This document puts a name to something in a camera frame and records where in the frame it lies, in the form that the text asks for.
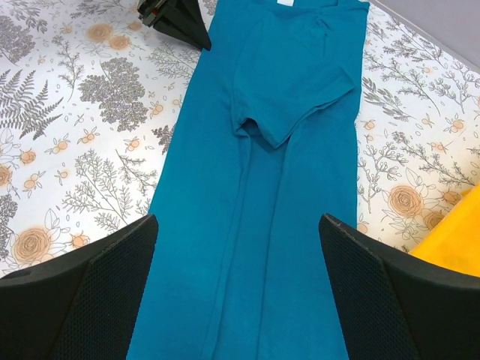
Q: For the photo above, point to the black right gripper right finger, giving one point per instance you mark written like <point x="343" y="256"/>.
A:
<point x="392" y="305"/>

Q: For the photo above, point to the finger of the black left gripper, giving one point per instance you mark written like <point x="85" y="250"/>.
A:
<point x="179" y="19"/>

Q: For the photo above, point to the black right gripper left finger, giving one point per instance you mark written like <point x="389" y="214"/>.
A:
<point x="82" y="304"/>

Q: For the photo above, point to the blue t shirt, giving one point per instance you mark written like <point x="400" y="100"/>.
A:
<point x="264" y="145"/>

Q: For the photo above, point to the yellow plastic bin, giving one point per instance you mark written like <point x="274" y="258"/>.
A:
<point x="454" y="243"/>

